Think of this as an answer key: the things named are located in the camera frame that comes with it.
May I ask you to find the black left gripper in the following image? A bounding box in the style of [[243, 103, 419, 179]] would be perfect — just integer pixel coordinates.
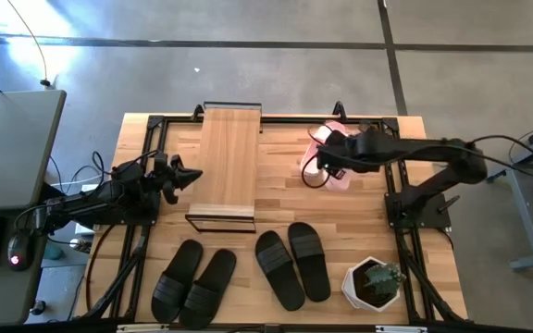
[[153, 151, 205, 205]]

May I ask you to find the wooden shelf with black frame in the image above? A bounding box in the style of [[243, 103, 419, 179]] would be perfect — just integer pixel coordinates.
[[185, 101, 264, 234]]

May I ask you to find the black slide sandal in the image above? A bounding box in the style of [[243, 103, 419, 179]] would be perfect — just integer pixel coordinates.
[[287, 221, 332, 303], [254, 229, 306, 312], [151, 239, 205, 324], [179, 249, 238, 330]]

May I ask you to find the small white-capped bottle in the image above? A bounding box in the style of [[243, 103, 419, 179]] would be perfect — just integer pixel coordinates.
[[69, 238, 93, 253]]

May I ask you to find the small green cactus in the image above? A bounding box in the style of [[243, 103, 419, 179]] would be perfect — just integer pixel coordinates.
[[363, 262, 408, 297]]

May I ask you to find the white hexagonal planter pot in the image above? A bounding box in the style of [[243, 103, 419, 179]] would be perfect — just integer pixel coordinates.
[[341, 256, 402, 312]]

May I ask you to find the small teal object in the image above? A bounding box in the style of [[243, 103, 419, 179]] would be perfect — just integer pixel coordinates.
[[43, 242, 67, 261]]

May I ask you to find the large grey desk top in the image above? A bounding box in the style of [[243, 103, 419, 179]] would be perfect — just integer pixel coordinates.
[[0, 90, 68, 212]]

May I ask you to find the black computer mouse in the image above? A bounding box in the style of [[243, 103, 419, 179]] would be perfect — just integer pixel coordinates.
[[6, 229, 36, 272]]

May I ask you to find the black aluminium rig frame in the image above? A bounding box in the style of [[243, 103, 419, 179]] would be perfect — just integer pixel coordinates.
[[79, 113, 469, 325]]

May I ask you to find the silver metal bracket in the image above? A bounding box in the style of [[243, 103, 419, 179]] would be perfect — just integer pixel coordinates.
[[375, 325, 428, 333], [117, 323, 170, 333]]

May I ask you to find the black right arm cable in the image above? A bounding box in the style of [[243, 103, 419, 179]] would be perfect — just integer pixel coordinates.
[[467, 132, 533, 179]]

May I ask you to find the thin floor cable with plug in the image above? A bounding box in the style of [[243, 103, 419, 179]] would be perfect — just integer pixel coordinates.
[[6, 0, 54, 89]]

